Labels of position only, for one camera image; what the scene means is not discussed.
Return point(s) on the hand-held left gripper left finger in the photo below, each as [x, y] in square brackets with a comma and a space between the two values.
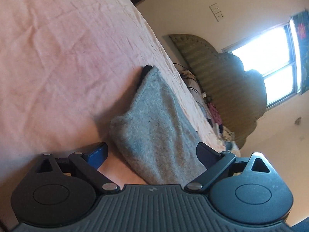
[97, 153]

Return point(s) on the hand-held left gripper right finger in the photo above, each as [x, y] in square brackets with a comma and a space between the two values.
[204, 155]

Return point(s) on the grey sweater with navy sleeves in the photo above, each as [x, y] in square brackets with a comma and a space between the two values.
[154, 130]

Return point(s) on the pile of crumpled clothes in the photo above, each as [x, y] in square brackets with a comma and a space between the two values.
[227, 135]

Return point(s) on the pink garment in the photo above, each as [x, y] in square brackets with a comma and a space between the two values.
[214, 113]

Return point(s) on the white power plug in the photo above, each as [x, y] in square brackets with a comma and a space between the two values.
[205, 95]

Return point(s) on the striped pillow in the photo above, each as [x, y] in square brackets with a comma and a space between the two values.
[194, 87]

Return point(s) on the olive upholstered headboard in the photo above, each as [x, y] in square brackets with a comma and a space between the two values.
[217, 77]

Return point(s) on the pink blanket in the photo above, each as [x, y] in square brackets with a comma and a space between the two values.
[60, 53]

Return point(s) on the window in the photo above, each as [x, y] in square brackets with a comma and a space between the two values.
[265, 53]

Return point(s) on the floral curtain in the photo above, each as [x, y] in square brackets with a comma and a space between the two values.
[303, 41]

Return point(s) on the small wall fixture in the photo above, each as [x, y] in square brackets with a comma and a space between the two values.
[298, 120]

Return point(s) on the white wall socket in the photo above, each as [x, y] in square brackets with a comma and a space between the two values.
[214, 7]
[219, 16]

